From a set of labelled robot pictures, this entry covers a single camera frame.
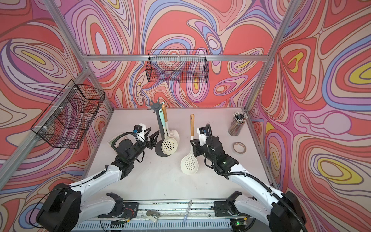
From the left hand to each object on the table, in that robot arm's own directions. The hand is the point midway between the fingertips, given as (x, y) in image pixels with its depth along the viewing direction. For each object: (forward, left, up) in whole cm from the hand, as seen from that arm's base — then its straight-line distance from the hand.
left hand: (156, 131), depth 78 cm
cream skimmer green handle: (-4, -6, -10) cm, 13 cm away
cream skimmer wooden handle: (-12, -18, -15) cm, 27 cm away
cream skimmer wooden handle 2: (+6, -8, -12) cm, 15 cm away
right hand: (-5, -20, -6) cm, 21 cm away
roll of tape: (+3, -53, -23) cm, 58 cm away
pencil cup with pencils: (+13, -50, -9) cm, 53 cm away
